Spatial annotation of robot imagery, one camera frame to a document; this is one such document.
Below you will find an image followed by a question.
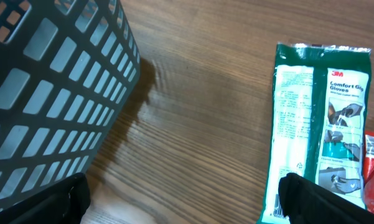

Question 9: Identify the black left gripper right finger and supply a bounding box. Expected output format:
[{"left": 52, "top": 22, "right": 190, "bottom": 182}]
[{"left": 278, "top": 173, "right": 374, "bottom": 224}]

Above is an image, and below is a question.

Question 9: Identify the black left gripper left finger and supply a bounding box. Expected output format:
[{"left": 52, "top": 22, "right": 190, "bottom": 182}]
[{"left": 0, "top": 172, "right": 91, "bottom": 224}]

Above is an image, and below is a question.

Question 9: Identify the red sachet packet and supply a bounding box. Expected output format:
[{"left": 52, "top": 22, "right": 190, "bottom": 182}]
[{"left": 363, "top": 131, "right": 374, "bottom": 183}]

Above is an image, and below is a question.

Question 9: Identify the green 3M glove packet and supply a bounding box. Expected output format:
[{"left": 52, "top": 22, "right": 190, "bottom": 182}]
[{"left": 258, "top": 43, "right": 372, "bottom": 223}]

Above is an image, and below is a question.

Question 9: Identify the grey plastic basket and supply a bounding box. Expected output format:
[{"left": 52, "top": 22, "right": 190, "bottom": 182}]
[{"left": 0, "top": 0, "right": 141, "bottom": 212}]

